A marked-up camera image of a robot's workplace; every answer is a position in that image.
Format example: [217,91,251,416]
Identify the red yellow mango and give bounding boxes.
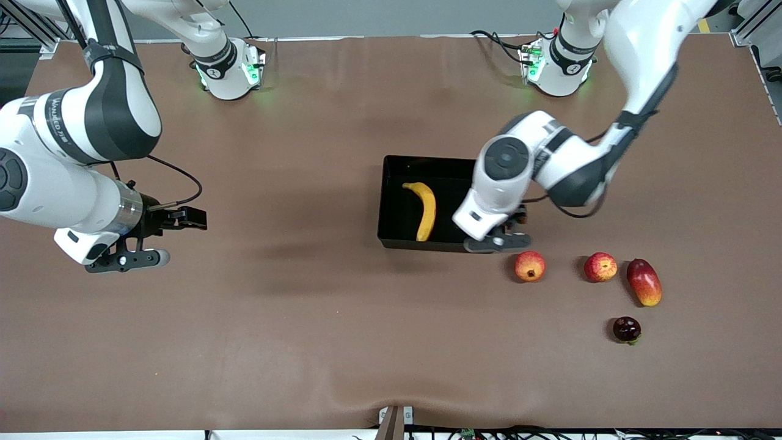
[626,258,663,307]

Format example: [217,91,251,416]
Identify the black plastic box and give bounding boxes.
[377,155,514,254]

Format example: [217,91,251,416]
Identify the red apple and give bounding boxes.
[514,251,547,283]
[583,252,618,283]

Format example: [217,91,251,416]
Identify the aluminium frame profile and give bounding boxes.
[730,0,782,46]

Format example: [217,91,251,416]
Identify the dark purple mangosteen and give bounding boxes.
[613,316,642,346]

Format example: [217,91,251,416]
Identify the table edge clamp bracket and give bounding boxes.
[378,405,414,440]

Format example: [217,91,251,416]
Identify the aluminium frame with diagonal struts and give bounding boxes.
[0,0,80,59]

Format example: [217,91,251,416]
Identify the black base cables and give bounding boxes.
[469,29,538,65]

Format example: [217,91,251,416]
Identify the thin black base cable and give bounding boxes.
[229,0,254,39]

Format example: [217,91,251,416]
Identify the brown table mat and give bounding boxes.
[0,35,782,432]

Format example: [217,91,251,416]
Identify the yellow banana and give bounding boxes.
[401,181,437,243]

